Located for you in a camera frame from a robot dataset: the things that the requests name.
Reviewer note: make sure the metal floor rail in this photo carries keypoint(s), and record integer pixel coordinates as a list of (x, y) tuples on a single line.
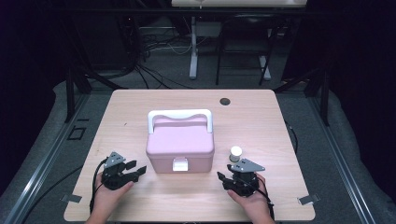
[(40, 165), (342, 165)]

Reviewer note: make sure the black round table grommet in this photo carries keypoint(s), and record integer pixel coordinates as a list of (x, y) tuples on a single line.
[(224, 101)]

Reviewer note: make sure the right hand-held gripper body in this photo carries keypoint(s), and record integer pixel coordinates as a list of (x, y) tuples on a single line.
[(244, 182)]

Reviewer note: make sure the small white-capped bottle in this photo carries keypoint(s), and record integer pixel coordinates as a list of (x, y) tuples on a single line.
[(235, 153)]

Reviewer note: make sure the black metal stand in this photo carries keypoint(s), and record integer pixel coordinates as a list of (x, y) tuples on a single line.
[(70, 93), (324, 99)]

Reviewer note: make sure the grey tape strip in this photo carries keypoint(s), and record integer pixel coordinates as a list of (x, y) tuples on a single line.
[(308, 199), (72, 198)]

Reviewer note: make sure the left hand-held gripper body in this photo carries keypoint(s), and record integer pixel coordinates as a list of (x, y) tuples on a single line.
[(113, 177)]

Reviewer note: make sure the white background desk top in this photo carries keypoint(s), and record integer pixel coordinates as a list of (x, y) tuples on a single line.
[(239, 2)]

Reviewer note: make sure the person's right hand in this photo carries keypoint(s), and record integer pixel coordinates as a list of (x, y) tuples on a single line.
[(255, 203)]

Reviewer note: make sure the person's left hand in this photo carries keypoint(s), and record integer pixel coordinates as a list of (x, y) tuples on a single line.
[(106, 200)]

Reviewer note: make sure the black chair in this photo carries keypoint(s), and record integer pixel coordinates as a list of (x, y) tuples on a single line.
[(246, 23)]

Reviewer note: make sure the short white desk leg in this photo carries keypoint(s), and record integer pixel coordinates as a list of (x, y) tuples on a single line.
[(265, 68)]

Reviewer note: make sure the tall white desk leg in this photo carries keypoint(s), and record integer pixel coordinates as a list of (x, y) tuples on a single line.
[(193, 49)]

